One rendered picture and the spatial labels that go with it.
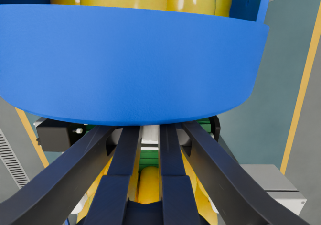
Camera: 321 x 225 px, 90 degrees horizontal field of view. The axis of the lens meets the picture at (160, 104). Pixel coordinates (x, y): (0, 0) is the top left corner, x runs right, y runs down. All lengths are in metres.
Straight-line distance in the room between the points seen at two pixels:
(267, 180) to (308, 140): 1.79
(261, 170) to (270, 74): 1.25
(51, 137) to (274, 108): 1.70
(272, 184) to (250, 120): 1.30
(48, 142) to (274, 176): 0.53
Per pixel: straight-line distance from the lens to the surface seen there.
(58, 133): 0.43
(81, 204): 0.39
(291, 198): 0.46
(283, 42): 1.66
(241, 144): 1.86
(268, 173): 0.49
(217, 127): 0.53
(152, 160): 0.56
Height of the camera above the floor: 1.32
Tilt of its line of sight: 67 degrees down
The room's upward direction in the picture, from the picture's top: 176 degrees clockwise
